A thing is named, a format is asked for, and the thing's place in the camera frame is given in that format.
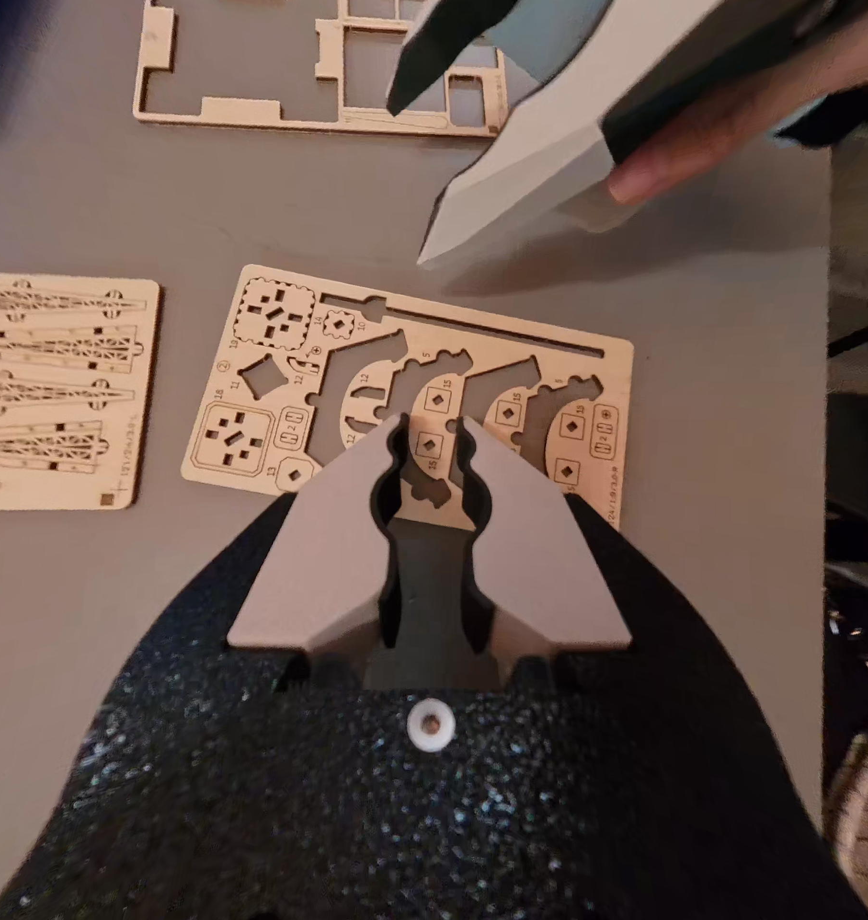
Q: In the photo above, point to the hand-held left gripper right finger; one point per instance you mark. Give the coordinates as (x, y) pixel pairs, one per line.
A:
(549, 560)

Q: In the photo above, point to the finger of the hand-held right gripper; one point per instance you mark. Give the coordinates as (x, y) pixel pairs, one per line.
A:
(534, 165)
(549, 36)

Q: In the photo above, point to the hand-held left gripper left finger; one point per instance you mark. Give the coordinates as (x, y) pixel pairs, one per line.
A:
(312, 560)

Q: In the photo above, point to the wooden arch puzzle sheet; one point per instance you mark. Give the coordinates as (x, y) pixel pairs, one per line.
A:
(520, 338)

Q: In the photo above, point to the grey desk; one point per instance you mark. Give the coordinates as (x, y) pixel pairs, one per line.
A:
(82, 611)

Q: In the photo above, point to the person's right hand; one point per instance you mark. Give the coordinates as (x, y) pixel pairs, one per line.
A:
(693, 151)

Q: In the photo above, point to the wooden tower puzzle sheet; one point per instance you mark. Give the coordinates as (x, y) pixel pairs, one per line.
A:
(146, 431)

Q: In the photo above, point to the beige knit shoe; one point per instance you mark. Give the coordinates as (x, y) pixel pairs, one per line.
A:
(865, 826)

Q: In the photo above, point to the empty wooden frame sheet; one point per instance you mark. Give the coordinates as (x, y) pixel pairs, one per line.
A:
(240, 111)

